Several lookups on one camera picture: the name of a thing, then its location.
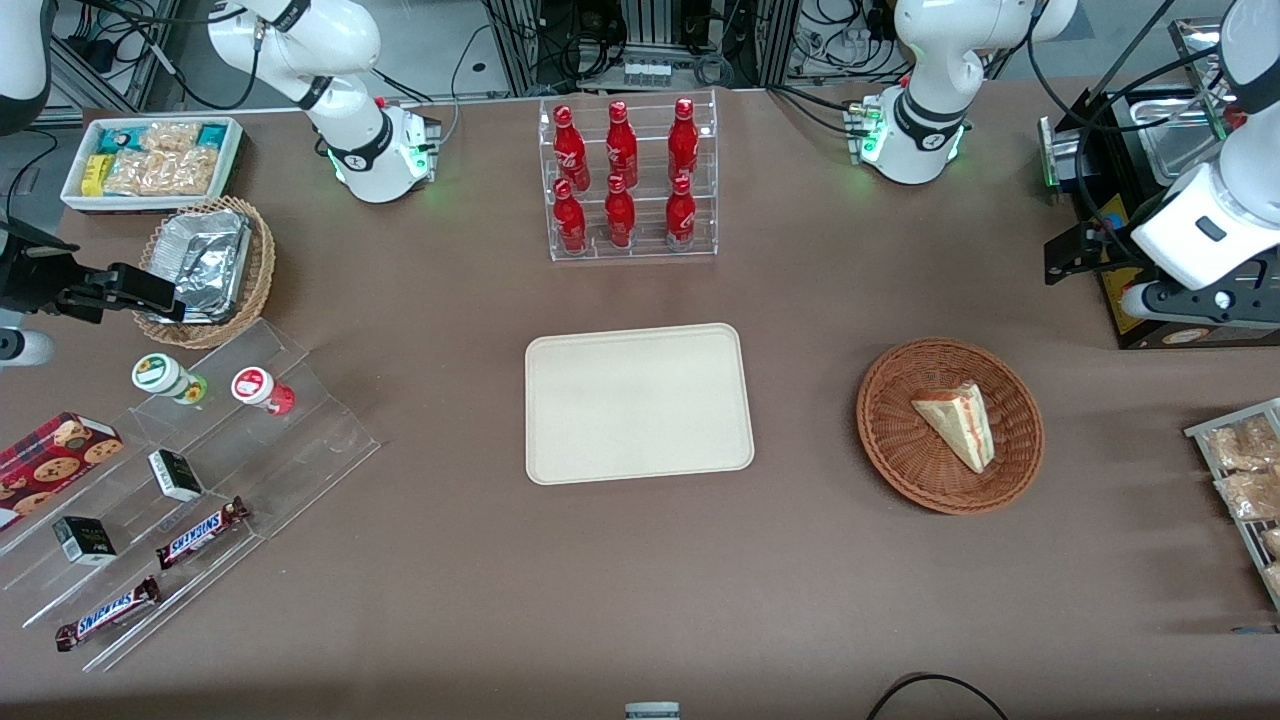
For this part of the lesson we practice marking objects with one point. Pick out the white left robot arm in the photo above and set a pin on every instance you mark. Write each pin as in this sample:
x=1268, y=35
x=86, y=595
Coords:
x=930, y=60

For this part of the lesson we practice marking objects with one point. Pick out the black food warmer appliance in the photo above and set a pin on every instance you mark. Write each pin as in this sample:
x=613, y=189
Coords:
x=1180, y=140

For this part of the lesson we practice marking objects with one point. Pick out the white power strip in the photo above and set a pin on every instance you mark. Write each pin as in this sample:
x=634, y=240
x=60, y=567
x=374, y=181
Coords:
x=648, y=74

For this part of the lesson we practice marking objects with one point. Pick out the triangular sandwich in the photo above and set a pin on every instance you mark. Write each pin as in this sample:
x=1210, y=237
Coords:
x=960, y=420

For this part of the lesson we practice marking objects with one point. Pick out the red lid cup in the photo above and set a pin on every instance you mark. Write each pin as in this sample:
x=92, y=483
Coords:
x=255, y=385

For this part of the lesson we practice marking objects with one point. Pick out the yellow snack packet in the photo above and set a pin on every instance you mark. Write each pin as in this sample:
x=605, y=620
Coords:
x=96, y=175

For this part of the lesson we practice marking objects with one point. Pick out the clear bag of pastries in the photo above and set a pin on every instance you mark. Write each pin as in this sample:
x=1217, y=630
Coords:
x=1272, y=543
x=1274, y=580
x=1250, y=495
x=1240, y=445

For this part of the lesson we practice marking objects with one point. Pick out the small clear cracker bag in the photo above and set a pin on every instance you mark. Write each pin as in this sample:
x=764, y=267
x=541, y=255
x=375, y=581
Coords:
x=170, y=136

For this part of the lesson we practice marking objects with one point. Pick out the green lid cup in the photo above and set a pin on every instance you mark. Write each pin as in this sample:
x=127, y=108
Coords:
x=160, y=373

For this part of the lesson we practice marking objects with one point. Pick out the clear acrylic bottle rack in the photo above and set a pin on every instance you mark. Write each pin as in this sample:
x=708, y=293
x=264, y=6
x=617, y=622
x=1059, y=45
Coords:
x=645, y=255

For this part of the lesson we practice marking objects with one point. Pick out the aluminium frame rack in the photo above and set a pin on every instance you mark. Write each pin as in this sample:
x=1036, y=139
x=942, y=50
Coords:
x=770, y=40

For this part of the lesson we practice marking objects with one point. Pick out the small grey device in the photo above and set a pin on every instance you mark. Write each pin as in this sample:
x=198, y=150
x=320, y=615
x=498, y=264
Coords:
x=652, y=712

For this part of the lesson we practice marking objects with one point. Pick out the red cola bottle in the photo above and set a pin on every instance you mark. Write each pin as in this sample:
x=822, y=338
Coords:
x=620, y=215
x=570, y=220
x=683, y=140
x=680, y=215
x=570, y=145
x=622, y=145

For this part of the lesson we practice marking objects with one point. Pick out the silver foil container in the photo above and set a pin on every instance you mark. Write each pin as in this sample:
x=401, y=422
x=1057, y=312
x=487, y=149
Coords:
x=205, y=255

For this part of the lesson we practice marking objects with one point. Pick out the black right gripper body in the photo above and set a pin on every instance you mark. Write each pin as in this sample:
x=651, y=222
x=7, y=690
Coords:
x=30, y=272

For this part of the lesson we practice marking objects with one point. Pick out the beige plastic tray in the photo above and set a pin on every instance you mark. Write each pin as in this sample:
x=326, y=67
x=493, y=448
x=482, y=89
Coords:
x=640, y=405

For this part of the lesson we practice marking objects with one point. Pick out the light wicker basket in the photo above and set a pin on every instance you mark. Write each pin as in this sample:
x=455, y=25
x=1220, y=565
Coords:
x=262, y=260

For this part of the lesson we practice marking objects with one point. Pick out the snickers chocolate bar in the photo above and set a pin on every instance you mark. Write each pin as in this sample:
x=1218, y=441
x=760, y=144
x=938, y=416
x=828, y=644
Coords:
x=108, y=613
x=200, y=533

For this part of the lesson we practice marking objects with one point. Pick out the large clear cracker bag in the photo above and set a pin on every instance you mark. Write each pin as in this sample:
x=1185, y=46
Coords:
x=165, y=172

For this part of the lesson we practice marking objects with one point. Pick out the teal snack packet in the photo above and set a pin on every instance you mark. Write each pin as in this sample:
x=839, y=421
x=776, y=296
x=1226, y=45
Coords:
x=212, y=136
x=118, y=138

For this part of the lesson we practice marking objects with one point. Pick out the brown wicker basket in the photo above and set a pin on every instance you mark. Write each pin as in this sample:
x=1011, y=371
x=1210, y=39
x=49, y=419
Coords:
x=895, y=450

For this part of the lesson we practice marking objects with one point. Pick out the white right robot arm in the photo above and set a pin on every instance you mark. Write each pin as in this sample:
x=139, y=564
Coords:
x=340, y=40

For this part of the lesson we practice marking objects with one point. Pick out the red cookie box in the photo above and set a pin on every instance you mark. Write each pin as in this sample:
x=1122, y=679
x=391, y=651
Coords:
x=50, y=460

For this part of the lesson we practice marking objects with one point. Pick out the clear acrylic stepped shelf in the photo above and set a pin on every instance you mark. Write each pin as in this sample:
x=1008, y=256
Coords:
x=320, y=440

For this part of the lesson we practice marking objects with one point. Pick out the small black box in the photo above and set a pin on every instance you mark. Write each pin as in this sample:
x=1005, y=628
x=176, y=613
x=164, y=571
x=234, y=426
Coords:
x=176, y=476
x=84, y=541

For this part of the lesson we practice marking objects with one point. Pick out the white snack bin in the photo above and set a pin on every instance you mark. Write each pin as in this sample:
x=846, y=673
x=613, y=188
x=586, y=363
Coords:
x=232, y=160

